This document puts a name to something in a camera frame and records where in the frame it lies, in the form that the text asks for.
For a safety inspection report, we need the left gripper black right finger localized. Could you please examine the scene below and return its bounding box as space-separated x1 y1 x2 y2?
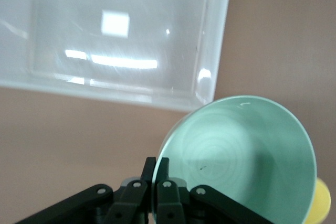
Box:
154 157 272 224

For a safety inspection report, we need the yellow plastic cup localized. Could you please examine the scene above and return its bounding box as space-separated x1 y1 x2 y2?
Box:
306 176 332 224

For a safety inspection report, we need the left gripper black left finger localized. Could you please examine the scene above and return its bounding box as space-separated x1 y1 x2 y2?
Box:
12 157 156 224

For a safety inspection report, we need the clear plastic storage box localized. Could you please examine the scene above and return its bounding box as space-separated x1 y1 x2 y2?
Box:
0 0 235 112

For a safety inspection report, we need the light green bowl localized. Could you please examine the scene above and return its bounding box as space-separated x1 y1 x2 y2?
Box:
151 95 318 224

